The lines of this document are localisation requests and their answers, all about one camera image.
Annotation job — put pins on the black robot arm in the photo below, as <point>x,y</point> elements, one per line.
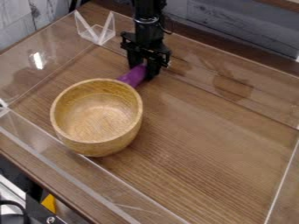
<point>144,43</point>

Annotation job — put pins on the brown wooden bowl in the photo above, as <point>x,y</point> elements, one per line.
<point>96,116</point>

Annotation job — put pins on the purple toy eggplant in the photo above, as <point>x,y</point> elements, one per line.
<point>135,76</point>

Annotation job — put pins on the clear acrylic tray walls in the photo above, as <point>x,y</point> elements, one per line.
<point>215,157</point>

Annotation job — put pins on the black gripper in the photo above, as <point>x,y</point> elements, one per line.
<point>156,53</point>

